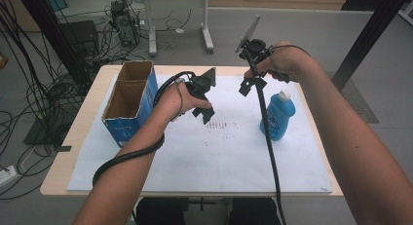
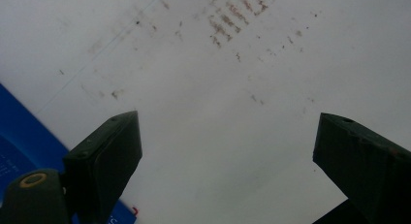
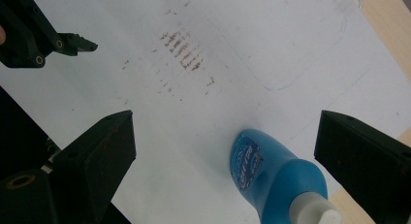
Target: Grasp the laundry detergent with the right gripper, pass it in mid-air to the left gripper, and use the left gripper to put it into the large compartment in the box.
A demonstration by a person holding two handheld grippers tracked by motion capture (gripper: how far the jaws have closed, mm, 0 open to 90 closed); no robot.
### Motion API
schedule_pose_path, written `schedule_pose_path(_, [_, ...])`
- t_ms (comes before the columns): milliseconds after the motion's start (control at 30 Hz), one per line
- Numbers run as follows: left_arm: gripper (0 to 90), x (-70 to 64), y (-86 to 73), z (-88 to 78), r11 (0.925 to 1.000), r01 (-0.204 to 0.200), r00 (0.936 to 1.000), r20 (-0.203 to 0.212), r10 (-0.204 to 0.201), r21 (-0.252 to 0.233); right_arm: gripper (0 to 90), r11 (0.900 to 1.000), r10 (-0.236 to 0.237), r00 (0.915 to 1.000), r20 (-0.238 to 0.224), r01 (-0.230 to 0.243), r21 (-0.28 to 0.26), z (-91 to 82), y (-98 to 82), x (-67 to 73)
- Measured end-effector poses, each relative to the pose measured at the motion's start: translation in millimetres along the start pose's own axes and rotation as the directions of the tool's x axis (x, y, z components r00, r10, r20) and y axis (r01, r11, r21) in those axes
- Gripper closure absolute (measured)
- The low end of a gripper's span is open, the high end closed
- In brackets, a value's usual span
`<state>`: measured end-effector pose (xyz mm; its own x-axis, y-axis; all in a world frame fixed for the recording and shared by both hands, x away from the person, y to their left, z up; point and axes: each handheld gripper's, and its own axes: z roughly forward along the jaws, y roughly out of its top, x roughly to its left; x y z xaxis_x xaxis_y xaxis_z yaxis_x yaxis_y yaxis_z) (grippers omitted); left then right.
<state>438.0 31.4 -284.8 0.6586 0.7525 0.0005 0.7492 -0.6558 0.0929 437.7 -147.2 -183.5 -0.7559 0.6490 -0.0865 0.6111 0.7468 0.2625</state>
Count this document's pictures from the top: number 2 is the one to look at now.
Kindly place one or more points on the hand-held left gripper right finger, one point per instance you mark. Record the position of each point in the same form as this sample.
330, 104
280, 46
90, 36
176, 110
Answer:
365, 162

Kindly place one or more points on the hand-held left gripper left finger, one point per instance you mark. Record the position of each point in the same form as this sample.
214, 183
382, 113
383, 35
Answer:
103, 159

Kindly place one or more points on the blue cardboard box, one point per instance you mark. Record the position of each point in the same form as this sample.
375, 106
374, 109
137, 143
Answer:
19, 133

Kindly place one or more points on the white table mat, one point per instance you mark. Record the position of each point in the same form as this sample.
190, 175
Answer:
226, 120

